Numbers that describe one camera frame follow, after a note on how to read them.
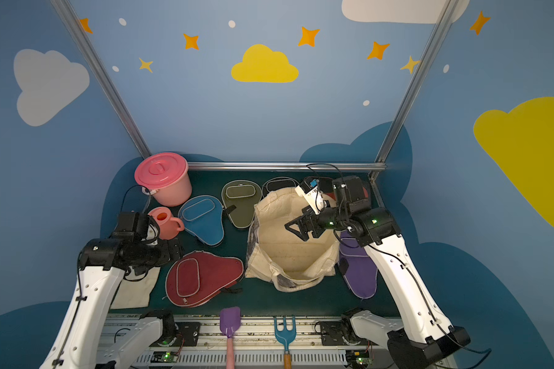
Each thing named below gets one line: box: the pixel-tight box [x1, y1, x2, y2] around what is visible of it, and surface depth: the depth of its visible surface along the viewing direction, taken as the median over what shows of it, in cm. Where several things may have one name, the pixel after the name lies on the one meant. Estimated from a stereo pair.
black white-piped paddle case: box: [260, 176, 301, 201], surface depth 117 cm
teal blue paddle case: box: [177, 195, 225, 246], surface depth 102 cm
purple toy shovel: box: [220, 306, 241, 369], surface depth 77 cm
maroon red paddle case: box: [164, 250, 244, 307], surface depth 85 cm
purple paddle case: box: [338, 230, 380, 300], surface depth 86 cm
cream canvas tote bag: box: [245, 187, 341, 293], surface depth 78 cm
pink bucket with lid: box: [133, 152, 193, 207], surface depth 98 cm
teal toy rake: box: [273, 315, 298, 369], surface depth 75 cm
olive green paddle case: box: [221, 179, 263, 229], surface depth 113 cm
